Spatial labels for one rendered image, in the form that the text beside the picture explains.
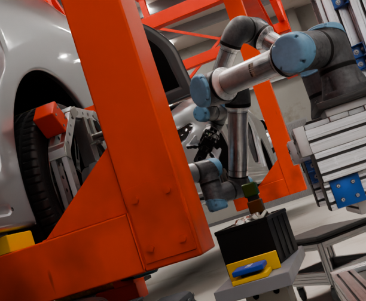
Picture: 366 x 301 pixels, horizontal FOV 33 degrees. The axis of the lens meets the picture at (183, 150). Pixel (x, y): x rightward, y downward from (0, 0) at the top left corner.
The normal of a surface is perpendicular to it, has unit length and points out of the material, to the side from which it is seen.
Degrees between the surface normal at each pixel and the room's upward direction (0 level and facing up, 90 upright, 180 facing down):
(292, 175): 90
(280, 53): 91
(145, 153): 90
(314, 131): 90
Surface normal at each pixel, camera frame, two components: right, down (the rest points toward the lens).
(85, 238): -0.25, -0.02
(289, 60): -0.68, 0.15
